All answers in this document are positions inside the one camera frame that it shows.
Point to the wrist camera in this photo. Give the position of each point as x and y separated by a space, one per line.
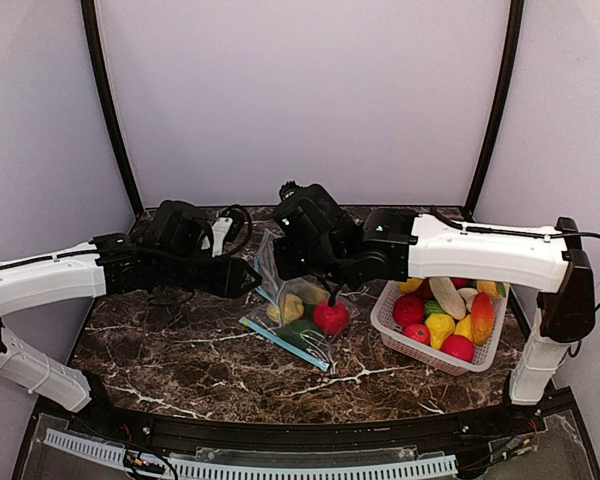
291 190
231 232

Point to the large clear zip bag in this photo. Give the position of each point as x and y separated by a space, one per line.
319 356

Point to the yellow toy lemon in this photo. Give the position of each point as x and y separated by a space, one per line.
464 328

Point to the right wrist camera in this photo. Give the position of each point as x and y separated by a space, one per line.
291 190

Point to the red toy fruit left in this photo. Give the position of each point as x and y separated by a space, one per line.
408 309

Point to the white slotted cable duct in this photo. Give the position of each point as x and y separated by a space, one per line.
209 463

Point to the black front rail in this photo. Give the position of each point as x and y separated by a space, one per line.
464 431

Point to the red toy fruit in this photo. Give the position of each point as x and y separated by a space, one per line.
408 309
459 347

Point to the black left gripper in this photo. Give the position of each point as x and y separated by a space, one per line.
225 276

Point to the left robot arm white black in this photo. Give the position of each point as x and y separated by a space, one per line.
180 248

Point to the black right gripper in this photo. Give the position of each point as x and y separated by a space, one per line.
284 257

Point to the white plastic basket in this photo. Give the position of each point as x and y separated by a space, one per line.
382 321

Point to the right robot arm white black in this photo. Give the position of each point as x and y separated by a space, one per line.
321 239

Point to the yellow toy pear with leaf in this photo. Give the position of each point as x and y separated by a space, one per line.
493 289

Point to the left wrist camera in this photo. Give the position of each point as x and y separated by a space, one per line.
231 232

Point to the red toy apple large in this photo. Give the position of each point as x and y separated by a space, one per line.
331 320

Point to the red toy fruit front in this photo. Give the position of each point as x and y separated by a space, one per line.
459 347

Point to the small clear zip bag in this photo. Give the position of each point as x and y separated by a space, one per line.
265 265

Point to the black corner frame post right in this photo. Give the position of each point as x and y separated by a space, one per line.
501 91

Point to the dark green toy pepper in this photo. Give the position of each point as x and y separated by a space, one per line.
301 334

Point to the white toy radish green leaves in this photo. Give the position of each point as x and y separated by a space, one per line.
448 297

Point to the black corner frame post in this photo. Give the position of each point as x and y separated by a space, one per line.
501 91
107 105

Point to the black corner frame post left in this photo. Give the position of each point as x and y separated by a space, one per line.
107 105

